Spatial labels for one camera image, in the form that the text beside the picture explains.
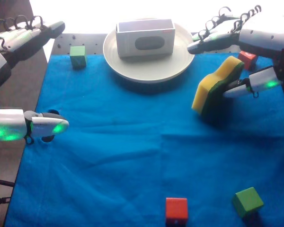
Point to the yellow green sponge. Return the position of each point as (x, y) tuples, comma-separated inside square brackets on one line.
[(208, 92)]

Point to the black stand rod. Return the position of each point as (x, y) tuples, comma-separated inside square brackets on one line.
[(2, 182)]

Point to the orange-red toy block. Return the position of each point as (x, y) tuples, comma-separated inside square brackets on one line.
[(176, 210)]

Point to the red block with white numeral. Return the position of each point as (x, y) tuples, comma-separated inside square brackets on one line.
[(247, 60)]

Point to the white rectangular box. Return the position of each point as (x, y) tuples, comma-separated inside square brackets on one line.
[(126, 45)]

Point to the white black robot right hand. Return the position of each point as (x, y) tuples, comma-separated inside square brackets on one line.
[(7, 123)]

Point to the round white plate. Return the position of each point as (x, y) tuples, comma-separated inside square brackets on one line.
[(151, 71)]

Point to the blue table cloth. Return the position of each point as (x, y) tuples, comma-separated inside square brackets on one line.
[(132, 153)]

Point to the green toy block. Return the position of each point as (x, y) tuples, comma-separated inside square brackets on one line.
[(247, 201), (78, 58)]

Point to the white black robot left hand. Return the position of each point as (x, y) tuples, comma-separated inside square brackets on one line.
[(262, 30)]

